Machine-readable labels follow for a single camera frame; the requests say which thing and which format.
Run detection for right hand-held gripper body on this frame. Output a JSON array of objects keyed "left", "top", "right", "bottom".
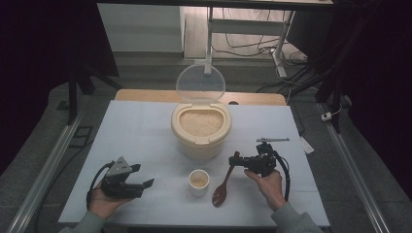
[{"left": 241, "top": 136, "right": 291, "bottom": 179}]

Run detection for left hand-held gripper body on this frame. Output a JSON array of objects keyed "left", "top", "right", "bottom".
[{"left": 100, "top": 156, "right": 146, "bottom": 200}]

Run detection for brown wooden spoon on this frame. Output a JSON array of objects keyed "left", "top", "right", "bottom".
[{"left": 211, "top": 150, "right": 242, "bottom": 209}]

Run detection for beige rice container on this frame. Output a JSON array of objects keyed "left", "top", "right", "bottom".
[{"left": 170, "top": 101, "right": 233, "bottom": 160}]

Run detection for white cup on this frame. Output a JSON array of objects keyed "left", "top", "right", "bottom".
[{"left": 189, "top": 168, "right": 211, "bottom": 198}]

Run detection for white rice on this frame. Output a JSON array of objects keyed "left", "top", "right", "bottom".
[{"left": 178, "top": 109, "right": 224, "bottom": 138}]

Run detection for person's left hand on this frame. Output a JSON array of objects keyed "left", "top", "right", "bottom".
[{"left": 86, "top": 186, "right": 134, "bottom": 221}]

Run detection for person's right hand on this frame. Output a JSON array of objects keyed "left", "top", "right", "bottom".
[{"left": 243, "top": 168, "right": 289, "bottom": 213}]

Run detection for white board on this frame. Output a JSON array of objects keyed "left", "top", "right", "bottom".
[{"left": 57, "top": 99, "right": 331, "bottom": 228}]

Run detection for white paper tag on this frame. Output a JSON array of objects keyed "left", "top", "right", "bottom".
[{"left": 298, "top": 135, "right": 316, "bottom": 155}]

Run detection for wooden table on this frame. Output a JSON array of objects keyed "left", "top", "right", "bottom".
[{"left": 114, "top": 88, "right": 289, "bottom": 107}]

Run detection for clear round container lid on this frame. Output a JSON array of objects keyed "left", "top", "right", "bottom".
[{"left": 175, "top": 62, "right": 226, "bottom": 105}]

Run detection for black stand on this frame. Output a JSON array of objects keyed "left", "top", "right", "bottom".
[
  {"left": 56, "top": 64, "right": 124, "bottom": 126},
  {"left": 288, "top": 0, "right": 378, "bottom": 134}
]

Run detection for white cabinet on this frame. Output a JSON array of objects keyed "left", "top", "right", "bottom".
[{"left": 96, "top": 3, "right": 186, "bottom": 53}]

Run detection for left hand-held gripper black cable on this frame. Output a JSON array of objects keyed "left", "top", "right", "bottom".
[{"left": 86, "top": 160, "right": 117, "bottom": 211}]

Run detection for hand-held gripper black cable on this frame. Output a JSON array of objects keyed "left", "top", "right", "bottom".
[
  {"left": 86, "top": 160, "right": 117, "bottom": 211},
  {"left": 272, "top": 150, "right": 292, "bottom": 202}
]

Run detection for right hand-held gripper black cable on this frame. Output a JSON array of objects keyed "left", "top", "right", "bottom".
[{"left": 272, "top": 150, "right": 292, "bottom": 202}]

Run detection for black floor frame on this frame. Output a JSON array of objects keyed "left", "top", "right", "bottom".
[{"left": 68, "top": 124, "right": 95, "bottom": 150}]

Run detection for metal rail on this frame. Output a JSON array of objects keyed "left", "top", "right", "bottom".
[
  {"left": 318, "top": 102, "right": 393, "bottom": 233},
  {"left": 5, "top": 110, "right": 85, "bottom": 233}
]

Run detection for small white box with cable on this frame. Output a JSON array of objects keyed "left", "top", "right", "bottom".
[{"left": 321, "top": 103, "right": 344, "bottom": 122}]

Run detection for black floor cables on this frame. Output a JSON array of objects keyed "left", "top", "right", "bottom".
[{"left": 212, "top": 8, "right": 312, "bottom": 95}]

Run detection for white desk frame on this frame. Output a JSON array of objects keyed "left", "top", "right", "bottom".
[{"left": 203, "top": 5, "right": 296, "bottom": 79}]

